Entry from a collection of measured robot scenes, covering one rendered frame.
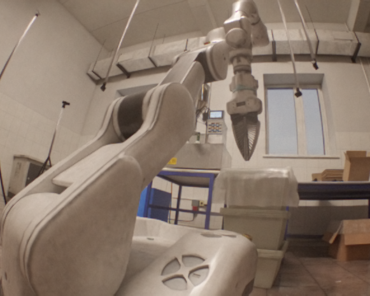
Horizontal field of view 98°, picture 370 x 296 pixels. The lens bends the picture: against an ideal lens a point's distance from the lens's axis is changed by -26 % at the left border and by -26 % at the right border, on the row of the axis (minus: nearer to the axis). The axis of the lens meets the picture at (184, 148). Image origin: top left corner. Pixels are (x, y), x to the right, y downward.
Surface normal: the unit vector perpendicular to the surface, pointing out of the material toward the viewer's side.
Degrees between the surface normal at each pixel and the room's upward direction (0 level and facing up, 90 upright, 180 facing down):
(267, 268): 96
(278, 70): 90
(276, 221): 96
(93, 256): 90
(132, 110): 101
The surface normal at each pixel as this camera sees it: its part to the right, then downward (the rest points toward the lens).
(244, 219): -0.50, -0.21
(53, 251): 0.81, -0.11
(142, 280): -0.22, -0.94
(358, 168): -0.37, 0.29
